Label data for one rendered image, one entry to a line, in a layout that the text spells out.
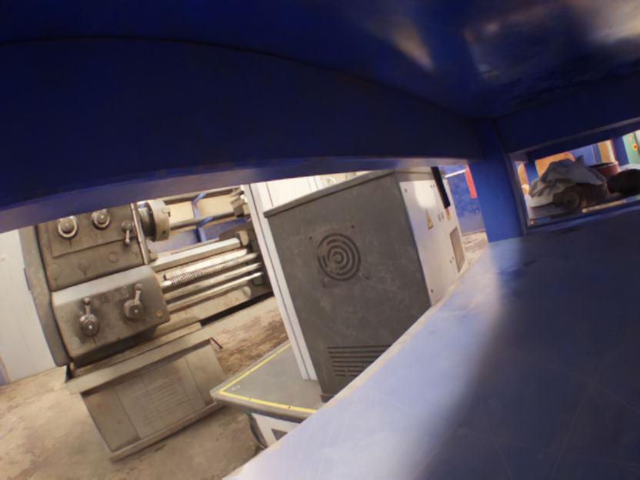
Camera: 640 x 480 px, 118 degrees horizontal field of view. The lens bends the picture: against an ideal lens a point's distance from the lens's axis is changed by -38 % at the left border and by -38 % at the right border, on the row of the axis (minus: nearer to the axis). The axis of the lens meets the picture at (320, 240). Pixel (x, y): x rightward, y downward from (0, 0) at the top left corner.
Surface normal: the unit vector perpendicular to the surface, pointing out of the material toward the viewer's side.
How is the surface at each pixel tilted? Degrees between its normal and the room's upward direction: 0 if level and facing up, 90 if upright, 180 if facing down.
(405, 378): 0
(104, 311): 90
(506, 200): 90
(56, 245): 90
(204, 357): 90
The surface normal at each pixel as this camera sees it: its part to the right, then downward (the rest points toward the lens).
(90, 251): 0.70, -0.18
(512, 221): -0.66, 0.22
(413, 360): -0.28, -0.96
